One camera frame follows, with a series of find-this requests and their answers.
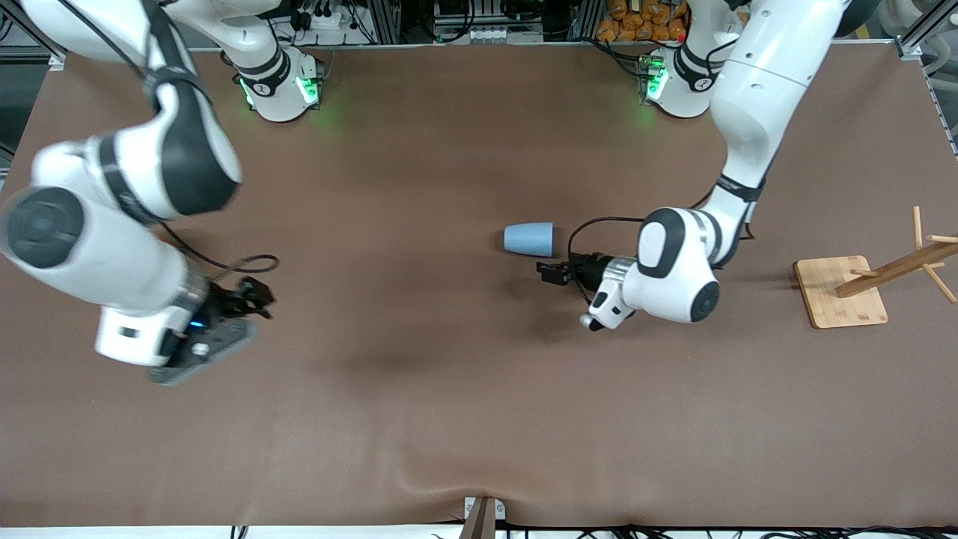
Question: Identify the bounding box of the light blue cup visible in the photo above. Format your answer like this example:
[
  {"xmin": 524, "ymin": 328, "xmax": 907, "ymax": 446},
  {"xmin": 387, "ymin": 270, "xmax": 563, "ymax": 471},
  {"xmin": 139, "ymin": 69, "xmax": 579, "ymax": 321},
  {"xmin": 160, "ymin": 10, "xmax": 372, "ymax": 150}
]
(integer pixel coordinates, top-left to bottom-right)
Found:
[{"xmin": 504, "ymin": 222, "xmax": 555, "ymax": 257}]

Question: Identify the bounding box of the wooden cup rack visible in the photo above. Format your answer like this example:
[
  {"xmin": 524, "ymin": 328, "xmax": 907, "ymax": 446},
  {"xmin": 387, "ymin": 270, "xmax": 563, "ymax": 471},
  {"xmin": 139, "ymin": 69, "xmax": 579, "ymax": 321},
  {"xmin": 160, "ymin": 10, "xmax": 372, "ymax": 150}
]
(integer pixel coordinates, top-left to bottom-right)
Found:
[{"xmin": 793, "ymin": 206, "xmax": 958, "ymax": 330}]

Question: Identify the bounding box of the brown table mat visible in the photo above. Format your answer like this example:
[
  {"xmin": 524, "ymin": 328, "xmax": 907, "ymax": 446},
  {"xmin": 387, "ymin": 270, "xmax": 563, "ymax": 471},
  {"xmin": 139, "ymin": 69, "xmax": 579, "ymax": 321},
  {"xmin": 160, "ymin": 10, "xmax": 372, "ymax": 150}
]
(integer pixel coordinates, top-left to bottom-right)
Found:
[{"xmin": 0, "ymin": 41, "xmax": 958, "ymax": 529}]

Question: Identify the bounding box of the white connector block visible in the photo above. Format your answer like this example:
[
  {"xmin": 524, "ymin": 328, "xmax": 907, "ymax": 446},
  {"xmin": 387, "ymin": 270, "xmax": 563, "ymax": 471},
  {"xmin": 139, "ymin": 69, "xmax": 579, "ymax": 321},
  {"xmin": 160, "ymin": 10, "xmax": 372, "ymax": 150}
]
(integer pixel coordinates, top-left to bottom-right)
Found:
[{"xmin": 467, "ymin": 28, "xmax": 544, "ymax": 45}]

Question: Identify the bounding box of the bag of orange snacks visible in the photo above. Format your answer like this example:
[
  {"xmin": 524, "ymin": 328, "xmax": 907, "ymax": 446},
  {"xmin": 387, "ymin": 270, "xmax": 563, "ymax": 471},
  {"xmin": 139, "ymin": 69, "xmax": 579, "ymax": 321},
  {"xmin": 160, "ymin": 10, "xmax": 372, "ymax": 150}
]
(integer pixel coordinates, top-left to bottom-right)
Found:
[{"xmin": 597, "ymin": 0, "xmax": 691, "ymax": 43}]

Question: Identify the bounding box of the white power strip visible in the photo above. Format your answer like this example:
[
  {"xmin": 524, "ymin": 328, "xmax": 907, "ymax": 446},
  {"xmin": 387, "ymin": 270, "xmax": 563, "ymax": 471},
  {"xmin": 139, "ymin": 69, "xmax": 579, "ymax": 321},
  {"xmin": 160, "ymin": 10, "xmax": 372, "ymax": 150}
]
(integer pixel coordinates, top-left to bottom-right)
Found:
[{"xmin": 293, "ymin": 10, "xmax": 347, "ymax": 32}]

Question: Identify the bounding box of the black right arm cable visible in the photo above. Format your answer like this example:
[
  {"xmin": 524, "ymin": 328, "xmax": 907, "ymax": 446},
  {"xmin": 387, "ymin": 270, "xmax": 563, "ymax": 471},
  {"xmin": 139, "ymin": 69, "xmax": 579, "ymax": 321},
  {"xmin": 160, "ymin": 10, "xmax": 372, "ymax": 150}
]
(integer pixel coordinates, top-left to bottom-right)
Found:
[{"xmin": 60, "ymin": 0, "xmax": 280, "ymax": 284}]

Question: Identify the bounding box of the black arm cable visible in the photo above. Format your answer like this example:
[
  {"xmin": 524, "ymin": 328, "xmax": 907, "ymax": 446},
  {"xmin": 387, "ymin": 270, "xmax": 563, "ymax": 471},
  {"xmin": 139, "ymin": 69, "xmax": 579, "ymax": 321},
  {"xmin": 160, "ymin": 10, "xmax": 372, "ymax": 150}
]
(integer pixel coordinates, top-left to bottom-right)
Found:
[
  {"xmin": 567, "ymin": 216, "xmax": 757, "ymax": 264},
  {"xmin": 60, "ymin": 0, "xmax": 280, "ymax": 284}
]

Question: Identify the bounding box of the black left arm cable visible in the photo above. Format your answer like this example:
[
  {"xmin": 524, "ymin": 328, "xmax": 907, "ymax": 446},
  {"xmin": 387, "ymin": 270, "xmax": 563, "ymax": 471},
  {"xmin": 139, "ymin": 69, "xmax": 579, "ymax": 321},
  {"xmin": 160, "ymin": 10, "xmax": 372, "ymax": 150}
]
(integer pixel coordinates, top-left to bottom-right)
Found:
[{"xmin": 567, "ymin": 216, "xmax": 757, "ymax": 264}]

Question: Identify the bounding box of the metal table edge bracket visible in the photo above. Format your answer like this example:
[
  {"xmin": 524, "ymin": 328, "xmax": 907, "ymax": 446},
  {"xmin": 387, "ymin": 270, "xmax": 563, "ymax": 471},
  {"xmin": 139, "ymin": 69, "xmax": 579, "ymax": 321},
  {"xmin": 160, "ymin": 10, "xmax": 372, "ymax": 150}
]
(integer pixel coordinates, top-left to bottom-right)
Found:
[{"xmin": 458, "ymin": 496, "xmax": 507, "ymax": 539}]

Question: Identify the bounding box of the aluminium frame post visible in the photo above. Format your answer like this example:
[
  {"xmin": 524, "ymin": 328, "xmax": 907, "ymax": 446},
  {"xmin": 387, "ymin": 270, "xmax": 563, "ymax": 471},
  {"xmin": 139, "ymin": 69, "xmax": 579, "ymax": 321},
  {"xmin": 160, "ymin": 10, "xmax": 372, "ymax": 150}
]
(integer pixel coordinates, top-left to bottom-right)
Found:
[{"xmin": 367, "ymin": 0, "xmax": 402, "ymax": 45}]

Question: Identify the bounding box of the white corrugated hose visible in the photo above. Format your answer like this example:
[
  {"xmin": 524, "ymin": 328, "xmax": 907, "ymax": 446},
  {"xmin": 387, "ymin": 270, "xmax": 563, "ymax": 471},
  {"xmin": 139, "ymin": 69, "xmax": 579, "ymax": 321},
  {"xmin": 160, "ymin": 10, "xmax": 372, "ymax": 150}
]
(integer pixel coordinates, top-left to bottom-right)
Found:
[{"xmin": 879, "ymin": 0, "xmax": 958, "ymax": 76}]

